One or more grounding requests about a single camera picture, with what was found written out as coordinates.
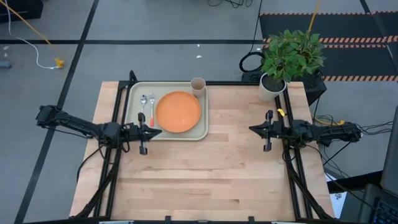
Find orange round plate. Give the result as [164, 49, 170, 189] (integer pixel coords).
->
[155, 90, 202, 134]

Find fork with orange handle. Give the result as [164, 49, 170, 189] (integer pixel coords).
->
[148, 92, 156, 128]

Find black cabinet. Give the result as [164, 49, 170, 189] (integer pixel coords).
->
[0, 0, 44, 22]

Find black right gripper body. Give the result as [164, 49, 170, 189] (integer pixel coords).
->
[264, 110, 294, 152]

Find black hazard-striped floor mat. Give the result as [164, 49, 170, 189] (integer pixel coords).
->
[259, 11, 398, 82]

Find green plant in white pot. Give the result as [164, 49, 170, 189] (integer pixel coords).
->
[258, 29, 326, 103]

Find silver metal spoon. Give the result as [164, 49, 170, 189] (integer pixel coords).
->
[139, 94, 148, 114]

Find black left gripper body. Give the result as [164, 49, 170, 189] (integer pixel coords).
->
[120, 112, 148, 156]

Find yellow floor cable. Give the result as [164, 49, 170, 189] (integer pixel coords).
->
[0, 0, 65, 68]

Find black coiled cable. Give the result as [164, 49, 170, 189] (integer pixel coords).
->
[238, 51, 266, 73]

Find beige paper cup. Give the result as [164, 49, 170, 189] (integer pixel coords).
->
[190, 77, 207, 99]

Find beige rectangular tray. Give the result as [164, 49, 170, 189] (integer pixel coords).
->
[125, 81, 210, 141]

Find white paper sheet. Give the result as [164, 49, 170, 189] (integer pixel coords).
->
[325, 174, 348, 218]

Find white floor cable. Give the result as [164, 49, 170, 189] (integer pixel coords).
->
[4, 0, 60, 70]

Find black cable bundle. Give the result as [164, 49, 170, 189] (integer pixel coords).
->
[207, 0, 253, 9]

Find black aluminium table frame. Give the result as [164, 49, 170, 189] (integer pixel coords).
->
[74, 70, 335, 224]

